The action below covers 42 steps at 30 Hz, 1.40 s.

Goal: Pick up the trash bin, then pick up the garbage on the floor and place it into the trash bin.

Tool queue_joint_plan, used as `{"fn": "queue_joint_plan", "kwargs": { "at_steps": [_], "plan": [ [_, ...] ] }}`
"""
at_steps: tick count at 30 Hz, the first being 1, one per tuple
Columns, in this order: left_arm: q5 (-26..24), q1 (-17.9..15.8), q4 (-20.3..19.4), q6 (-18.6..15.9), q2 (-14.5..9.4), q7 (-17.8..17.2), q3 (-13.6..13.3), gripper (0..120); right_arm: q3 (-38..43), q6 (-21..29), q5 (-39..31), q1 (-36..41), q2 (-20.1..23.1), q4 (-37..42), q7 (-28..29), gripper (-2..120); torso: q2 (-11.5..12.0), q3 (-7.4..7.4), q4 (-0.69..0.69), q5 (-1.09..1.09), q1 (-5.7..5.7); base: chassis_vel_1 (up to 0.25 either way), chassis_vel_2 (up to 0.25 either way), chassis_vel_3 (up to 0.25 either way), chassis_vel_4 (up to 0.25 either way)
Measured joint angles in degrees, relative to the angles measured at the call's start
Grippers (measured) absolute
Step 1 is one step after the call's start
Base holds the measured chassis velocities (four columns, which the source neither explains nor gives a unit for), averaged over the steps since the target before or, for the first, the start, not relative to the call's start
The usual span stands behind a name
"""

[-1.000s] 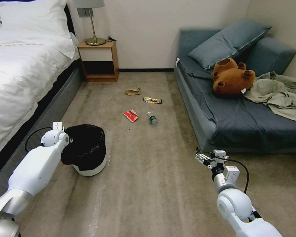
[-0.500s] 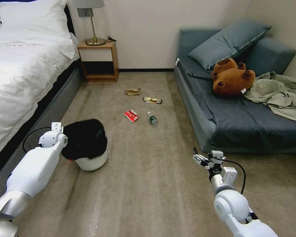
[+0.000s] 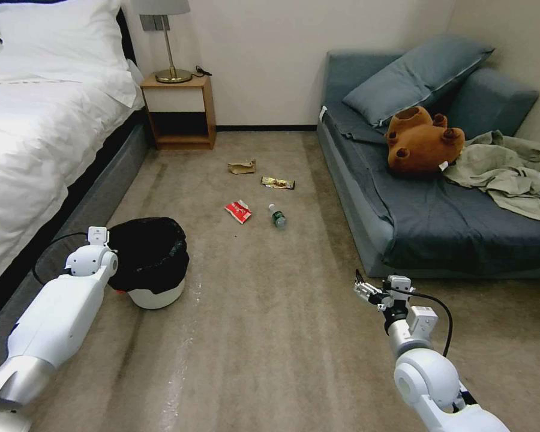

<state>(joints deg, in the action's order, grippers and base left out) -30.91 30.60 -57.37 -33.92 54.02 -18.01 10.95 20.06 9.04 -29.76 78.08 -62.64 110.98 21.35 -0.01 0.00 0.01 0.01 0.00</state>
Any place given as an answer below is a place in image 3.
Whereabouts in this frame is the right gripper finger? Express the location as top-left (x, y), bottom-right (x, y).
top-left (364, 292), bottom-right (387, 313)
top-left (352, 268), bottom-right (384, 299)

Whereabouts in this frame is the white trash bin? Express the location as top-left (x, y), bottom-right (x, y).
top-left (116, 273), bottom-right (186, 311)

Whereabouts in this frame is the black bin liner bag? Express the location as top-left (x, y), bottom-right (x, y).
top-left (107, 217), bottom-right (191, 296)

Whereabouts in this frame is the blue-grey sofa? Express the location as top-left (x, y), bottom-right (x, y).
top-left (316, 48), bottom-right (540, 281)

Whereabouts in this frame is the dark blue sofa sheet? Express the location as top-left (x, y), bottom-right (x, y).
top-left (323, 98), bottom-right (540, 276)

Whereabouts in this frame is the green plastic bottle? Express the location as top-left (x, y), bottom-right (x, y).
top-left (268, 203), bottom-right (287, 230)

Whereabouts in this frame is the gold snack wrapper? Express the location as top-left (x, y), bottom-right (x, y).
top-left (260, 176), bottom-right (297, 190)

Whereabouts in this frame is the brown plush bear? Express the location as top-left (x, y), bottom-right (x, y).
top-left (384, 105), bottom-right (466, 177)

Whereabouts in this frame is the grey-green crumpled cloth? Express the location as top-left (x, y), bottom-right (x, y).
top-left (442, 129), bottom-right (540, 223)

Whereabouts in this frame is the crumpled brown paper bag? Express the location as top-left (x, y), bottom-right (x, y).
top-left (227, 158), bottom-right (257, 176)

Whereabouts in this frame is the blue-grey pillow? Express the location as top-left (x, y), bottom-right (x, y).
top-left (341, 33), bottom-right (496, 130)

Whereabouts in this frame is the blue-grey bolster cushion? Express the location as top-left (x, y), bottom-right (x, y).
top-left (444, 67), bottom-right (540, 141)

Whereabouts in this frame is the wooden nightstand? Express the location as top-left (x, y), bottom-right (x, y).
top-left (140, 73), bottom-right (217, 151)

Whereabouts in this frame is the brass table lamp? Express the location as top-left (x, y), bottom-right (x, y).
top-left (131, 0), bottom-right (193, 85)

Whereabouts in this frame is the grey bed base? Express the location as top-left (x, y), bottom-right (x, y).
top-left (0, 120), bottom-right (150, 375)

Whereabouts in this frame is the dark headboard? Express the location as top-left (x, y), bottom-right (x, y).
top-left (116, 6), bottom-right (139, 69)

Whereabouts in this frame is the white duvet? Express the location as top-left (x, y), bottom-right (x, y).
top-left (0, 53), bottom-right (146, 296)

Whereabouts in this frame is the large white pillow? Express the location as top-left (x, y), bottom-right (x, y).
top-left (0, 0), bottom-right (139, 108)

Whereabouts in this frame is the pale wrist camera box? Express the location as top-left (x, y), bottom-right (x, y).
top-left (388, 275), bottom-right (413, 294)

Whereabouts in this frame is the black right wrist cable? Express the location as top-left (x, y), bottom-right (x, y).
top-left (404, 291), bottom-right (454, 359)

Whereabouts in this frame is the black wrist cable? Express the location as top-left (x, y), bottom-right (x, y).
top-left (404, 291), bottom-right (454, 359)
top-left (32, 232), bottom-right (92, 286)

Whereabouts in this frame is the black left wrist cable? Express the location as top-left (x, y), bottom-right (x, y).
top-left (32, 232), bottom-right (92, 286)

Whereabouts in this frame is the grey wall switch panel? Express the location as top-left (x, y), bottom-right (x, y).
top-left (140, 14), bottom-right (172, 33)

